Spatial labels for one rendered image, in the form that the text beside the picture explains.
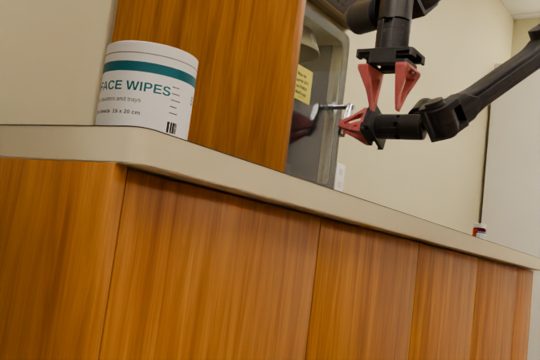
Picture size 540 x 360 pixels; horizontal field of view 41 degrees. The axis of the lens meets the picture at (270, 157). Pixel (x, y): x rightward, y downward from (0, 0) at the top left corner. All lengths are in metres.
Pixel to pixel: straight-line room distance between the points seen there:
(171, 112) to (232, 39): 0.54
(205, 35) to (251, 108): 0.21
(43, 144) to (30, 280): 0.15
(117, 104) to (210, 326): 0.32
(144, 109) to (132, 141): 0.22
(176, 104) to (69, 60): 0.71
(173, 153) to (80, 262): 0.15
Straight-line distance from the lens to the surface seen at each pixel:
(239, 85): 1.46
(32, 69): 1.61
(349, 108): 1.71
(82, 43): 1.71
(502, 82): 1.68
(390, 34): 1.23
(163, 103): 0.98
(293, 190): 1.01
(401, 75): 1.20
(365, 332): 1.35
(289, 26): 1.44
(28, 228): 0.85
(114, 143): 0.77
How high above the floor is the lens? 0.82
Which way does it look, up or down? 8 degrees up
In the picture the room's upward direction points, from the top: 7 degrees clockwise
